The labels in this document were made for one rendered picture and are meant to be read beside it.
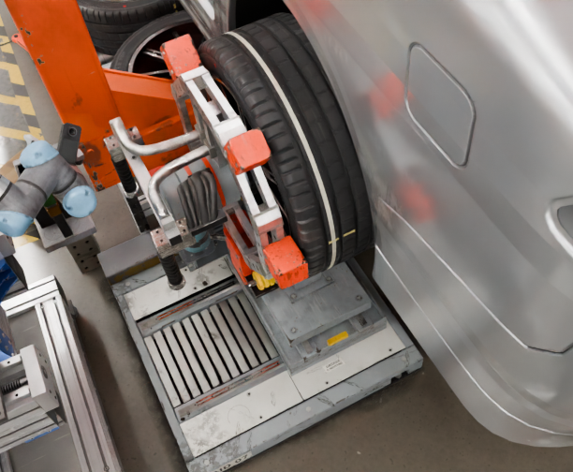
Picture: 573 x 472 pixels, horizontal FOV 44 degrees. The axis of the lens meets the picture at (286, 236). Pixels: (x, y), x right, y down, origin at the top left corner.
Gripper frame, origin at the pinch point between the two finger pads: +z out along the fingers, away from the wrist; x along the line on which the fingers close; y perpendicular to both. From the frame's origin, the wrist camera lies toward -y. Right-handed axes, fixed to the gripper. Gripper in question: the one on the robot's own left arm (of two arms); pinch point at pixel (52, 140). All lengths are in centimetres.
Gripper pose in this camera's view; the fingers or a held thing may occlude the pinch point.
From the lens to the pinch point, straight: 199.8
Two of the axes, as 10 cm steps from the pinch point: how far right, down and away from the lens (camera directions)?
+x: 7.7, 2.1, 6.0
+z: -4.6, -4.7, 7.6
